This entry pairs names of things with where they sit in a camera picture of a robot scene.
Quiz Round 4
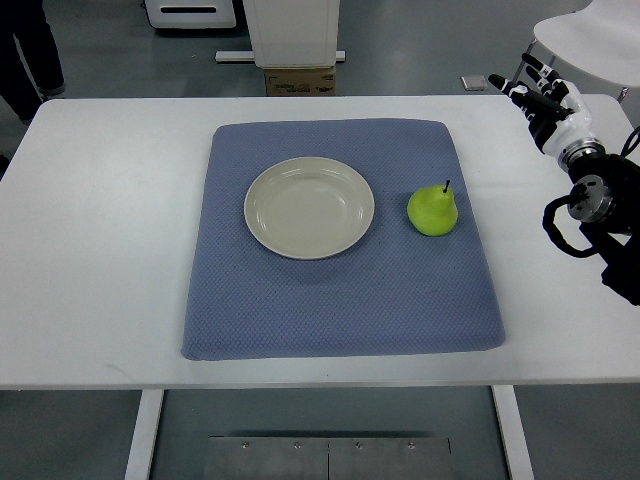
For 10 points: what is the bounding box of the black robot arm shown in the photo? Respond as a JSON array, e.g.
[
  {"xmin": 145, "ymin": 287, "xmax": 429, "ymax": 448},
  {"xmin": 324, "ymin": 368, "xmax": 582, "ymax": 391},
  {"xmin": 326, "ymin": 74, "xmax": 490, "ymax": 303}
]
[{"xmin": 542, "ymin": 131, "xmax": 639, "ymax": 306}]

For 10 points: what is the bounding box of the right white table leg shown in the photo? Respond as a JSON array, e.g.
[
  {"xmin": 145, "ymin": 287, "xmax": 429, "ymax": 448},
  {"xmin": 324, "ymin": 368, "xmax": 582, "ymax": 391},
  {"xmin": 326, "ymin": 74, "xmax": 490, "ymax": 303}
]
[{"xmin": 491, "ymin": 385, "xmax": 534, "ymax": 480}]

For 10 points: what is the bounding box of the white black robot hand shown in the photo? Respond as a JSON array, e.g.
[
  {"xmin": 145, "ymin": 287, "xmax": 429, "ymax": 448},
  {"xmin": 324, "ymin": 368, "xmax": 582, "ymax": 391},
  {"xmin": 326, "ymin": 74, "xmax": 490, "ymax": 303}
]
[{"xmin": 488, "ymin": 53, "xmax": 604, "ymax": 162}]

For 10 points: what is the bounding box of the white chair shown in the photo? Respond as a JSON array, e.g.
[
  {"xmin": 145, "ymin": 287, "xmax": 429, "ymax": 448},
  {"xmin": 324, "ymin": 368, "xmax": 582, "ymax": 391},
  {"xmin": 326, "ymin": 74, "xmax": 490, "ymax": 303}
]
[{"xmin": 526, "ymin": 0, "xmax": 639, "ymax": 101}]

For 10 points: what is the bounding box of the left white table leg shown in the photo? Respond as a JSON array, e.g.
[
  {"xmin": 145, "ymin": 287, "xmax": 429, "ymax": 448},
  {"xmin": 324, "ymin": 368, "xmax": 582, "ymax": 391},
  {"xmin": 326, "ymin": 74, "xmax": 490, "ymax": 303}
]
[{"xmin": 124, "ymin": 389, "xmax": 164, "ymax": 480}]

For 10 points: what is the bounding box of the blue textured mat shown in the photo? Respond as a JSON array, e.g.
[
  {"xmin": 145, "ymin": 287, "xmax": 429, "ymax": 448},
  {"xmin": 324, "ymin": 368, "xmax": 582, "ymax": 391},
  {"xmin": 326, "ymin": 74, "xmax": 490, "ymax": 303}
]
[{"xmin": 182, "ymin": 119, "xmax": 505, "ymax": 360}]

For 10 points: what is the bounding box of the cardboard box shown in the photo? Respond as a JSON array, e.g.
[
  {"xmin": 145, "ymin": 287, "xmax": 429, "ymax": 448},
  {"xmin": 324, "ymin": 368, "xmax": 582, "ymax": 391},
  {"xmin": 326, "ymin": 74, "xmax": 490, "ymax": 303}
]
[{"xmin": 264, "ymin": 66, "xmax": 336, "ymax": 97}]

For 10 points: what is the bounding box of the metal floor plate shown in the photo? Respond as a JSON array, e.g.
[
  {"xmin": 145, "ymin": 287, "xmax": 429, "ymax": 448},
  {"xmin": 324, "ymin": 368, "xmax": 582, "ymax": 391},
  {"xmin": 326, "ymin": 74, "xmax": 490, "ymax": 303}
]
[{"xmin": 204, "ymin": 437, "xmax": 454, "ymax": 479}]

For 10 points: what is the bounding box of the white machine with slot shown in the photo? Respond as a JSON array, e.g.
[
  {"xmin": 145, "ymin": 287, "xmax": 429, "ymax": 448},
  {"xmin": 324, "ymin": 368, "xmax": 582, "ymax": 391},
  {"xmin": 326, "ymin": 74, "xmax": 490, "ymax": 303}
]
[{"xmin": 142, "ymin": 0, "xmax": 246, "ymax": 30}]

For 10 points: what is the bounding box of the white pedestal cabinet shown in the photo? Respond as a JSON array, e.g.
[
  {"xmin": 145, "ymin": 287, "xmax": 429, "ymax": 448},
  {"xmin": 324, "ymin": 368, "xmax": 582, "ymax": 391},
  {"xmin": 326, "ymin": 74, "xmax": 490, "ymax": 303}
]
[{"xmin": 215, "ymin": 0, "xmax": 346, "ymax": 69}]

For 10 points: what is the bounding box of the person in dark clothes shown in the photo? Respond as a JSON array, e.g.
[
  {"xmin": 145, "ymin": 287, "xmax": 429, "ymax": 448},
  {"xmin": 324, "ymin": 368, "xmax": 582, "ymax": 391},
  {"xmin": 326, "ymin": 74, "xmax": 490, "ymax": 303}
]
[{"xmin": 1, "ymin": 1, "xmax": 66, "ymax": 121}]

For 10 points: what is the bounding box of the beige round plate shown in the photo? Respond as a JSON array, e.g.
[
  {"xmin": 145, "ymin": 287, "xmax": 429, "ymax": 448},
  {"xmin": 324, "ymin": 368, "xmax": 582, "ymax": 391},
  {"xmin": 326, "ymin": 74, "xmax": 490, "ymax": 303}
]
[{"xmin": 244, "ymin": 157, "xmax": 375, "ymax": 260}]

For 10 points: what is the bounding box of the white table leg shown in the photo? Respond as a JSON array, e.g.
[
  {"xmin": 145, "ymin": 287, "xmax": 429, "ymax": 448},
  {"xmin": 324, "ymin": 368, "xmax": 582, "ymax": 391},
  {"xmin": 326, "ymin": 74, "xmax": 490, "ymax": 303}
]
[
  {"xmin": 491, "ymin": 385, "xmax": 534, "ymax": 480},
  {"xmin": 124, "ymin": 389, "xmax": 164, "ymax": 480}
]

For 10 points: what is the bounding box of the green pear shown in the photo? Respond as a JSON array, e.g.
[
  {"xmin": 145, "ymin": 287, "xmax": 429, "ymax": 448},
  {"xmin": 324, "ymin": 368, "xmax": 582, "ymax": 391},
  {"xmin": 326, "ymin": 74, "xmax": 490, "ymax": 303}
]
[{"xmin": 406, "ymin": 179, "xmax": 459, "ymax": 237}]

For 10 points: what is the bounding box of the grey floor outlet plate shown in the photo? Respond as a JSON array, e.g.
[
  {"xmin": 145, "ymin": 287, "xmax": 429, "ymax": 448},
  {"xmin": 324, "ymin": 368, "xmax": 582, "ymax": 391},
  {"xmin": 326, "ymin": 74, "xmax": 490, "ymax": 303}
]
[{"xmin": 460, "ymin": 75, "xmax": 488, "ymax": 91}]

